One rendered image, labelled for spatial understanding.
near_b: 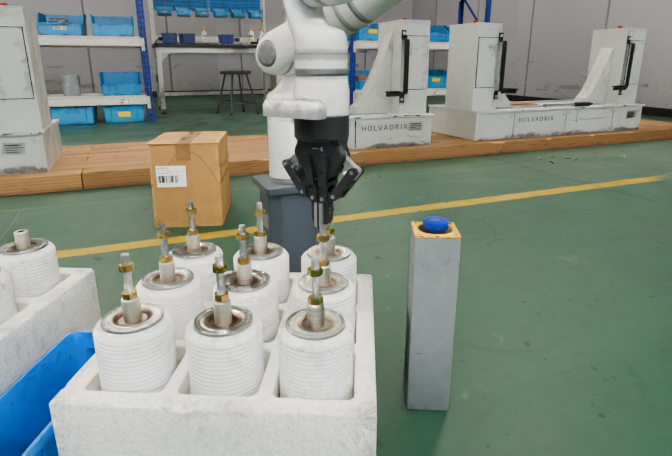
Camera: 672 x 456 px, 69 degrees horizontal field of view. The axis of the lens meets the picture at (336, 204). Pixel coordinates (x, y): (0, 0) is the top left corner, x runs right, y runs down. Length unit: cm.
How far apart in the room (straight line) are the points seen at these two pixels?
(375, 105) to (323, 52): 241
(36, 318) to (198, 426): 40
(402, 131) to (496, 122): 69
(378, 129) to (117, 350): 238
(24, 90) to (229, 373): 215
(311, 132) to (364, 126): 220
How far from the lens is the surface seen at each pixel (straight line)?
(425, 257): 77
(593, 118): 396
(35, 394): 93
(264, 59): 109
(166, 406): 65
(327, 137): 64
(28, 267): 100
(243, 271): 74
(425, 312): 81
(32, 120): 265
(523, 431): 91
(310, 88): 63
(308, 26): 65
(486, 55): 333
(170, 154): 177
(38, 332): 96
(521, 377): 103
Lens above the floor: 57
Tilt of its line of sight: 16 degrees down
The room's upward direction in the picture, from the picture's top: straight up
